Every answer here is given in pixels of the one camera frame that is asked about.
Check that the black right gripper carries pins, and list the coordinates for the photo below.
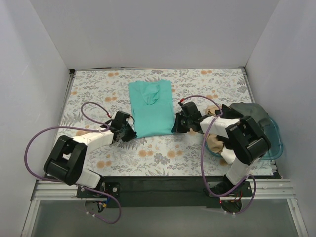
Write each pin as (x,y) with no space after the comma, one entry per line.
(180,122)

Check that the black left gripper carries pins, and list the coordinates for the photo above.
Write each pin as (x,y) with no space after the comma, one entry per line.
(127,133)

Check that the teal t shirt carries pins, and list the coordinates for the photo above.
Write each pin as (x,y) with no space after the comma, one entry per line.
(152,107)

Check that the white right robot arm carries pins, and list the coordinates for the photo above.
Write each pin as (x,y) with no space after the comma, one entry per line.
(245,137)

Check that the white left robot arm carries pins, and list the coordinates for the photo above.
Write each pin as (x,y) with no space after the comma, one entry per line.
(66,160)

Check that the floral patterned table cover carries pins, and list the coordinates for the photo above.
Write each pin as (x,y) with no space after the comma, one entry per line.
(95,95)

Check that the black t shirt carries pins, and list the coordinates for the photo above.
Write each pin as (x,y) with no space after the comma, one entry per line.
(228,113)

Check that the white t shirt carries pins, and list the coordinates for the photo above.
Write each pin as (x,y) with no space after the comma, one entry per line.
(228,155)

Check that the grey t shirt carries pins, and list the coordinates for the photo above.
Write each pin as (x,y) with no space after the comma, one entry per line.
(254,110)

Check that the clear blue plastic basket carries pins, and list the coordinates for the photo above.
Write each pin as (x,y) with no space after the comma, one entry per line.
(272,133)

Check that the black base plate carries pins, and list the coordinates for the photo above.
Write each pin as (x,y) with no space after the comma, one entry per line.
(112,186)

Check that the aluminium front rail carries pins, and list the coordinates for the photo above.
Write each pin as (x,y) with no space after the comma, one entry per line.
(264,188)

